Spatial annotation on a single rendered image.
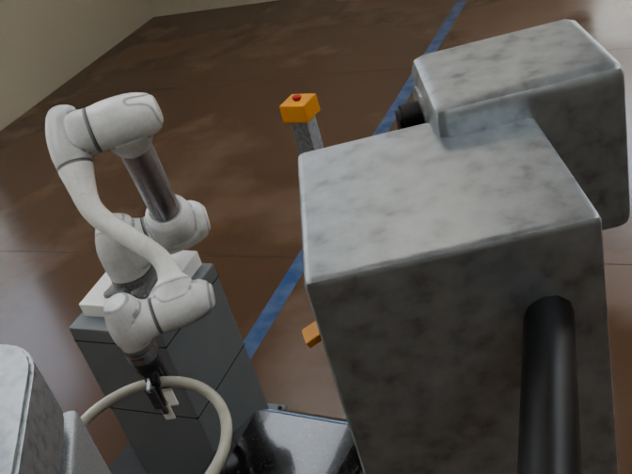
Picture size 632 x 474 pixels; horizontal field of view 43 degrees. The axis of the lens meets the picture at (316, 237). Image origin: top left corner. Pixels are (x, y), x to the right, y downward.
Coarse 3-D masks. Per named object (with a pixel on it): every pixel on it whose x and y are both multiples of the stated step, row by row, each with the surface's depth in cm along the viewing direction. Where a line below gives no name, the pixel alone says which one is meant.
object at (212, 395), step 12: (132, 384) 227; (144, 384) 227; (168, 384) 225; (180, 384) 224; (192, 384) 222; (204, 384) 221; (108, 396) 225; (120, 396) 226; (204, 396) 219; (216, 396) 216; (96, 408) 223; (216, 408) 214; (228, 408) 213; (84, 420) 221; (228, 420) 209; (228, 432) 206; (228, 444) 203; (216, 456) 200; (216, 468) 198
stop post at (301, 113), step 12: (312, 96) 332; (288, 108) 330; (300, 108) 327; (312, 108) 332; (288, 120) 333; (300, 120) 330; (312, 120) 336; (300, 132) 337; (312, 132) 337; (300, 144) 341; (312, 144) 338
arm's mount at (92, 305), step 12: (180, 252) 296; (192, 252) 294; (180, 264) 290; (192, 264) 292; (108, 276) 294; (96, 288) 290; (84, 300) 286; (96, 300) 284; (84, 312) 287; (96, 312) 284
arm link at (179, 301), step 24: (72, 168) 219; (72, 192) 219; (96, 192) 221; (96, 216) 218; (120, 240) 217; (144, 240) 217; (168, 264) 216; (168, 288) 212; (192, 288) 212; (168, 312) 210; (192, 312) 211
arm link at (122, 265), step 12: (120, 216) 272; (96, 240) 271; (108, 240) 269; (108, 252) 270; (120, 252) 271; (132, 252) 272; (108, 264) 274; (120, 264) 273; (132, 264) 274; (144, 264) 277; (120, 276) 276; (132, 276) 277
